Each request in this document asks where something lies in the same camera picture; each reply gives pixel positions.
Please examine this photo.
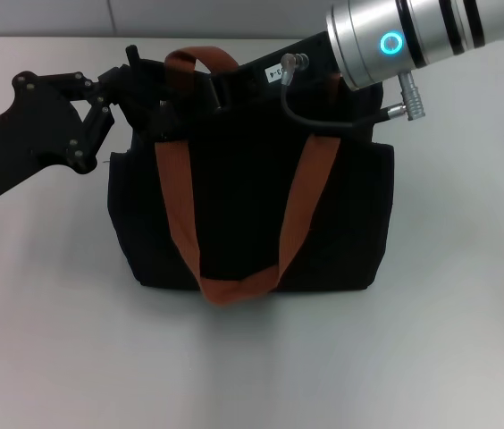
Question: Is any black bag with orange handles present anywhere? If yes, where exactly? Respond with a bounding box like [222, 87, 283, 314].
[106, 44, 396, 309]

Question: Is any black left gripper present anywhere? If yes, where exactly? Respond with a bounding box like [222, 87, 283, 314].
[0, 63, 148, 211]

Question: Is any right gripper cable with connector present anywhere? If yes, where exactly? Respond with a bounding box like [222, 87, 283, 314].
[280, 52, 425, 131]

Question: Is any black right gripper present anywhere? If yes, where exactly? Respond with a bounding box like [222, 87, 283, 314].
[157, 33, 348, 135]

